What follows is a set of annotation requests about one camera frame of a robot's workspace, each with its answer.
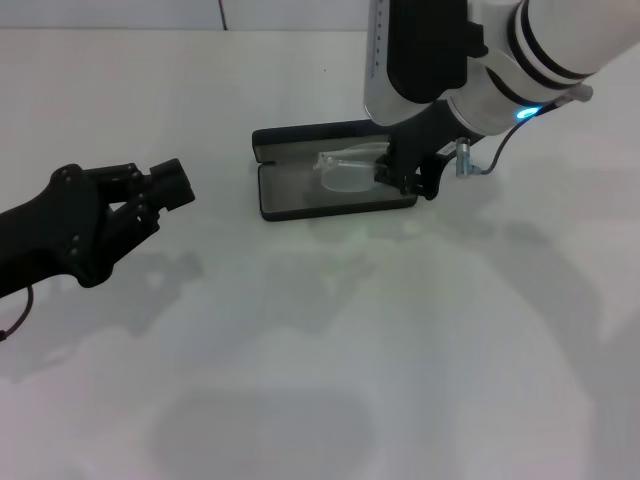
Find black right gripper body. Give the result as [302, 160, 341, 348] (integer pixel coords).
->
[386, 101, 475, 175]

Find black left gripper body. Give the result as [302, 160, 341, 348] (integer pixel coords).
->
[0, 163, 157, 300]

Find clear white glasses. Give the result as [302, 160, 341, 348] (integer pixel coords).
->
[312, 141, 395, 195]

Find black glasses case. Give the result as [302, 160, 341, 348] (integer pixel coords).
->
[251, 118, 419, 224]

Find right gripper cable with connector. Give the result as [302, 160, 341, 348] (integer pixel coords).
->
[452, 83, 597, 180]

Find gripper cable with connector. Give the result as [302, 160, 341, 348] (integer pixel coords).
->
[0, 283, 35, 344]
[452, 83, 597, 180]

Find left gripper cable with connector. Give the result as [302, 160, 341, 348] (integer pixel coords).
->
[0, 283, 35, 344]

